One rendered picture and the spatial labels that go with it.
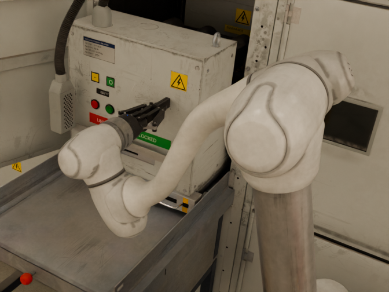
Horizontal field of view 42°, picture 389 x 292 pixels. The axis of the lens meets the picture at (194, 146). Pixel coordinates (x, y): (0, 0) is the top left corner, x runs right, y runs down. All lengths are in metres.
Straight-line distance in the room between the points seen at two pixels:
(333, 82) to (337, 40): 0.62
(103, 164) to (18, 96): 0.75
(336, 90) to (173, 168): 0.41
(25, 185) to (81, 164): 0.63
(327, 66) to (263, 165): 0.25
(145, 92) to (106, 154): 0.40
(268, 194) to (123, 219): 0.51
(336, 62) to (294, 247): 0.32
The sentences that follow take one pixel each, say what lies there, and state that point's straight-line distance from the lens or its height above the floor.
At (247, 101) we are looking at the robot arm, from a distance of 0.76.
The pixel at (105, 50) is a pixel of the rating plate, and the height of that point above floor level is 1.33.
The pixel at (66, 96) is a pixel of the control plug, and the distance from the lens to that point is 1.68.
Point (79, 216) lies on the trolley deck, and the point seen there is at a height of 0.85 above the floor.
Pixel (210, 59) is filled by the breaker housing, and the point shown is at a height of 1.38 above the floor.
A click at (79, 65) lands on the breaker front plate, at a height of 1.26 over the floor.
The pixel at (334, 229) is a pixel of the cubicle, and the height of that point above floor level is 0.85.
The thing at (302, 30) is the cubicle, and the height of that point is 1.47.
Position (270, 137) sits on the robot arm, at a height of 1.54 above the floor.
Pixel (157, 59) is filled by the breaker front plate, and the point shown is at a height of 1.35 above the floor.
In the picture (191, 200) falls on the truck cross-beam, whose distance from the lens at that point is 1.65.
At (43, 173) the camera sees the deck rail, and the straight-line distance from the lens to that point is 1.87.
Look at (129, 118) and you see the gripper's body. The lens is 1.36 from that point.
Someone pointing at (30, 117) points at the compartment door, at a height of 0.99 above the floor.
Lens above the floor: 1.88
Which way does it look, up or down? 29 degrees down
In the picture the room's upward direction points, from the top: 6 degrees clockwise
